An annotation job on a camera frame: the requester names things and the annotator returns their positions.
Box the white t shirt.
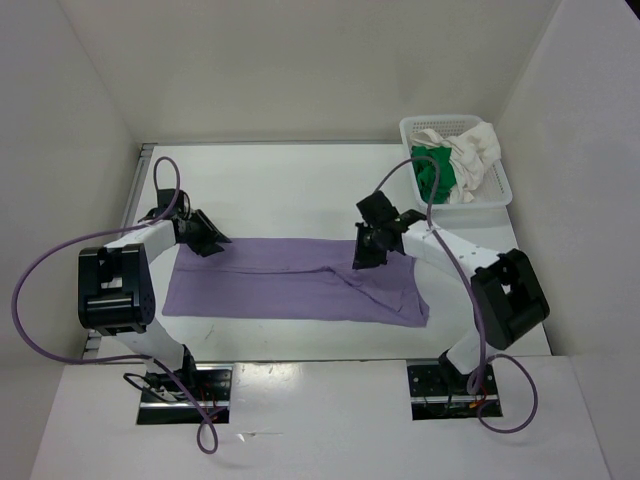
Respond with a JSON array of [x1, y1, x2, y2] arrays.
[[409, 122, 501, 204]]

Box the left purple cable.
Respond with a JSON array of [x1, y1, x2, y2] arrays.
[[10, 156, 221, 455]]

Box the green t shirt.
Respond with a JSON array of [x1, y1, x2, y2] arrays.
[[411, 146, 457, 204]]

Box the purple t shirt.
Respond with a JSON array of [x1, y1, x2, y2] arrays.
[[163, 238, 429, 328]]

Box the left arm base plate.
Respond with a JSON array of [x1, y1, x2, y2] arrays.
[[123, 364, 233, 426]]

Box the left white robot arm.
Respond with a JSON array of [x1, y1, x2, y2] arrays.
[[78, 207, 230, 400]]

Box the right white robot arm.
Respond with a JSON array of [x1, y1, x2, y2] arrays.
[[353, 220, 550, 393]]

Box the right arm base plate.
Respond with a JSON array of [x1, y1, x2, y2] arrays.
[[406, 359, 503, 421]]

